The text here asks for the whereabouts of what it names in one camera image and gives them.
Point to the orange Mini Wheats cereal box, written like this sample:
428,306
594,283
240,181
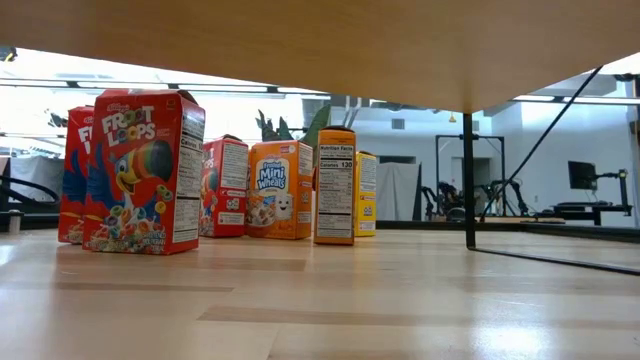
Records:
280,210
335,190

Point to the yellow cereal box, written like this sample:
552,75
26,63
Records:
366,200

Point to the red Froot Loops cereal box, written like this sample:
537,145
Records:
75,175
230,170
145,200

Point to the green succulent plant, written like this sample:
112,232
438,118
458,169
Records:
320,127

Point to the grey cloth cover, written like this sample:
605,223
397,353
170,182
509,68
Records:
397,192
35,172

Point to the yellow pendant lamp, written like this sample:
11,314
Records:
452,119

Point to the black monitor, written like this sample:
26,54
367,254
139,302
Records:
582,175

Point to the black desk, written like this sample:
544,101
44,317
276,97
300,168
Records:
595,212

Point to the grey wall vent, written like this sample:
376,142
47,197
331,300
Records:
398,124

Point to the black background metal frame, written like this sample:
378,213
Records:
490,136

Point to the grey cylindrical post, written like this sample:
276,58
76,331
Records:
15,222

